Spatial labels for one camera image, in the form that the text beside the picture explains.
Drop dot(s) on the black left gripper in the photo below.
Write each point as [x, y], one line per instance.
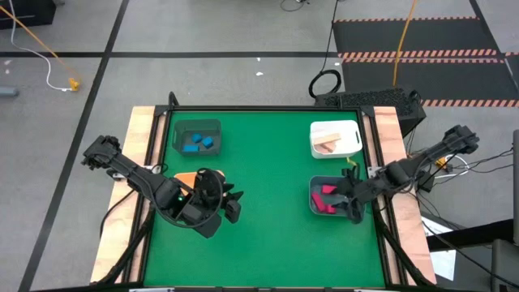
[207, 194]

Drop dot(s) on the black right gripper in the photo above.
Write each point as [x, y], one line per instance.
[361, 188]

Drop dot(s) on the long red block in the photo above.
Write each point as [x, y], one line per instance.
[318, 202]

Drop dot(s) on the long wooden plank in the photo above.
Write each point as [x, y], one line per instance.
[326, 138]

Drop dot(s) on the long blue block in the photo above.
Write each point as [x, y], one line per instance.
[190, 148]

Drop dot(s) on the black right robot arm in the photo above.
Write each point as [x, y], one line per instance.
[421, 162]

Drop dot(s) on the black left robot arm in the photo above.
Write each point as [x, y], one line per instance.
[129, 172]

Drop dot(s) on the teal blue plastic bin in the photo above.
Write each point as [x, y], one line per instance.
[315, 183]

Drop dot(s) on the orange plastic bin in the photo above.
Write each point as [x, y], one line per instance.
[185, 178]

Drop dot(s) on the green table mat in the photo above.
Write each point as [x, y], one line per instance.
[275, 243]

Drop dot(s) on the white plastic bin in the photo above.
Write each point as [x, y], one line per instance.
[350, 138]

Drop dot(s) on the dark grey plastic bin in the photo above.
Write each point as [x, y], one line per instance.
[182, 134]

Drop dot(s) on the light wooden side panel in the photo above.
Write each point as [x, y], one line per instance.
[138, 121]
[387, 121]

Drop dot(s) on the white paper sheet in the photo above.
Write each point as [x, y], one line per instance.
[444, 263]

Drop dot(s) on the grey box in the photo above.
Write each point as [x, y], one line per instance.
[504, 263]

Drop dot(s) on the black hazard-striped floor mat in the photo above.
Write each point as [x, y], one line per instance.
[425, 36]

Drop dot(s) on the yellow connector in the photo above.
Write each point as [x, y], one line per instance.
[74, 84]

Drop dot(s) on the grey floor object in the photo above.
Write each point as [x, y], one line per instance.
[8, 92]

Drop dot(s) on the black box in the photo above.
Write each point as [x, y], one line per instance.
[24, 12]

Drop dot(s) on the grey metal bracket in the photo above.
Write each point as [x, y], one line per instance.
[374, 170]

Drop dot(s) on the grey post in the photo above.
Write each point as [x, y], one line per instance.
[515, 182]

